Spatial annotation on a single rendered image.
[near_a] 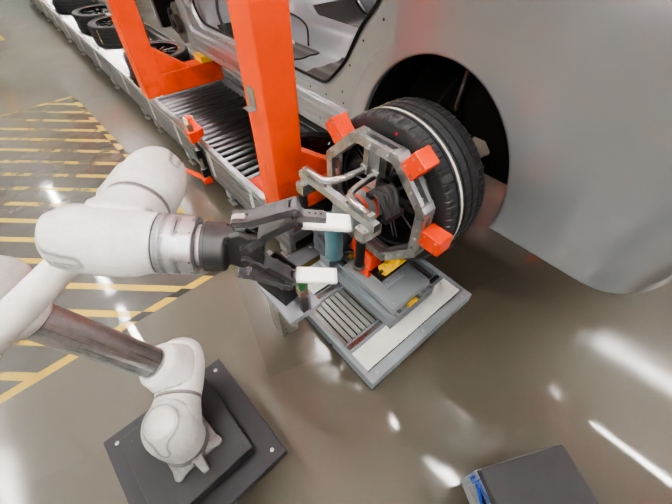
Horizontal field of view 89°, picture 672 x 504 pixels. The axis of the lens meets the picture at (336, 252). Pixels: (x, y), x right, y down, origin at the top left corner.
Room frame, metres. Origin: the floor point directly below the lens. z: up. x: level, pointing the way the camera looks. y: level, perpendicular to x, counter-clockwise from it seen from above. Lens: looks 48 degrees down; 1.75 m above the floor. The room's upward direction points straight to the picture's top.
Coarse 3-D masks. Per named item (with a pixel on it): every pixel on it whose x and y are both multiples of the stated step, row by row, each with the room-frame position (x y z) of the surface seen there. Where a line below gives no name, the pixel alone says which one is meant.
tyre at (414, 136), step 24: (360, 120) 1.27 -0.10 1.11; (384, 120) 1.17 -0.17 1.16; (408, 120) 1.14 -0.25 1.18; (432, 120) 1.16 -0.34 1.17; (456, 120) 1.19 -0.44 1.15; (408, 144) 1.08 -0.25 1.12; (432, 144) 1.05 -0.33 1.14; (456, 144) 1.09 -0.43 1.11; (432, 168) 0.99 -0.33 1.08; (456, 168) 1.01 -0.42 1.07; (480, 168) 1.07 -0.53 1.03; (432, 192) 0.97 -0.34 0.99; (456, 192) 0.97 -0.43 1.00; (480, 192) 1.03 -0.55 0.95; (456, 216) 0.93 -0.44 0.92
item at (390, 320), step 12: (336, 264) 1.34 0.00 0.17; (348, 276) 1.26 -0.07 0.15; (348, 288) 1.19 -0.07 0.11; (360, 288) 1.17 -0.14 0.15; (432, 288) 1.16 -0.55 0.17; (360, 300) 1.11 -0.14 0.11; (372, 300) 1.09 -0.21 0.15; (420, 300) 1.09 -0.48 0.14; (372, 312) 1.04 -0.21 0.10; (384, 312) 1.01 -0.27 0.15; (396, 312) 1.00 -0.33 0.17; (408, 312) 1.03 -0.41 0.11
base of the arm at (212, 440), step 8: (208, 424) 0.38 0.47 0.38; (208, 432) 0.35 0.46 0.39; (208, 440) 0.32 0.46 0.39; (216, 440) 0.32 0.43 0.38; (208, 448) 0.30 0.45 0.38; (200, 456) 0.27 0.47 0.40; (168, 464) 0.25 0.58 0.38; (176, 464) 0.24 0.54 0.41; (184, 464) 0.24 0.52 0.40; (192, 464) 0.25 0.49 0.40; (200, 464) 0.25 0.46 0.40; (176, 472) 0.22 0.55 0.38; (184, 472) 0.22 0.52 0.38; (176, 480) 0.20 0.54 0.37
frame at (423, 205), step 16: (368, 128) 1.19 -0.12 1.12; (336, 144) 1.25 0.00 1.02; (352, 144) 1.19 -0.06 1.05; (368, 144) 1.12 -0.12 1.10; (384, 144) 1.11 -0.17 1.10; (336, 160) 1.31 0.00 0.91; (400, 160) 1.00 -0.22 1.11; (400, 176) 0.99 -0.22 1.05; (416, 192) 0.94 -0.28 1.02; (416, 208) 0.91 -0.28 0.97; (432, 208) 0.92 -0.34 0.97; (416, 224) 0.91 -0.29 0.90; (416, 240) 0.89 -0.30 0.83; (384, 256) 1.00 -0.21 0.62; (400, 256) 0.94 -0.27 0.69
